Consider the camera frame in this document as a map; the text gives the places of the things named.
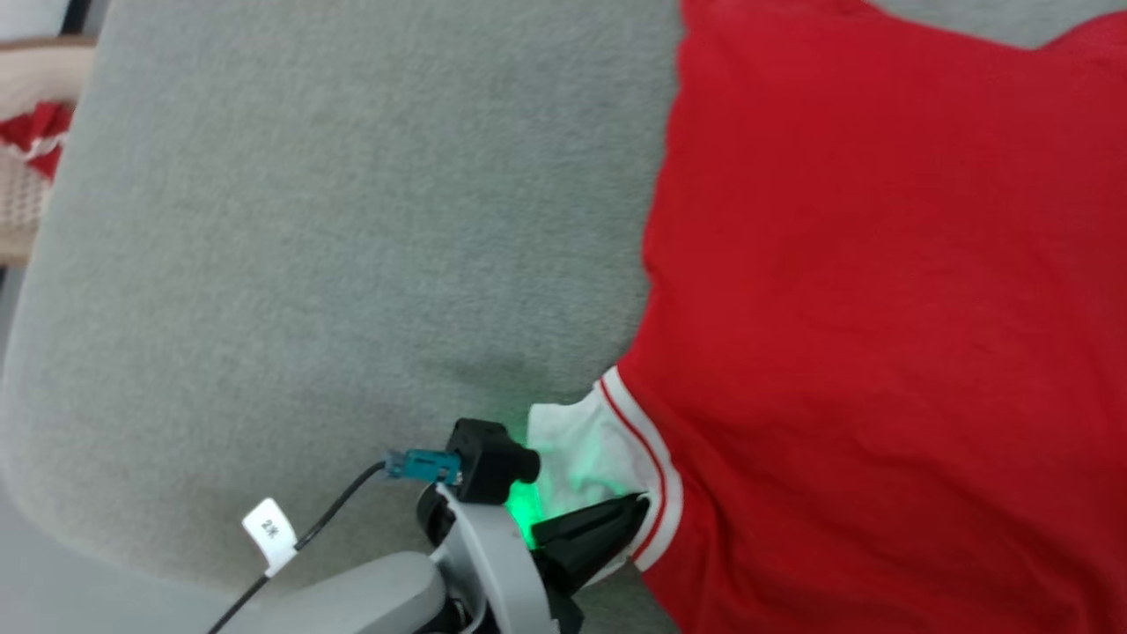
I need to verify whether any long black camera cable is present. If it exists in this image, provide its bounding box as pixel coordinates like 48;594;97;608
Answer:
206;461;394;634

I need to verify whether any beige wicker laundry basket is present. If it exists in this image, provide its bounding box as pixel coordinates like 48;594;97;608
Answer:
0;39;99;268

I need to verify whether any white cable label tag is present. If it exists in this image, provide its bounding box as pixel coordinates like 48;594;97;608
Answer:
240;497;300;579

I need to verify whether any red cloth in basket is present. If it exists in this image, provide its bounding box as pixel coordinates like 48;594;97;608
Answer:
0;100;77;183

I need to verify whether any teal camera cable connector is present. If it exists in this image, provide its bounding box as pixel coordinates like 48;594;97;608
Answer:
384;448;462;487

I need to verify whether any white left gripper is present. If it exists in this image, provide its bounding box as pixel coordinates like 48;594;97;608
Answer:
416;481;652;634

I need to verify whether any red t-shirt with white trim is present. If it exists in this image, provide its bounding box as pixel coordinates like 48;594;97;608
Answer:
526;0;1127;634

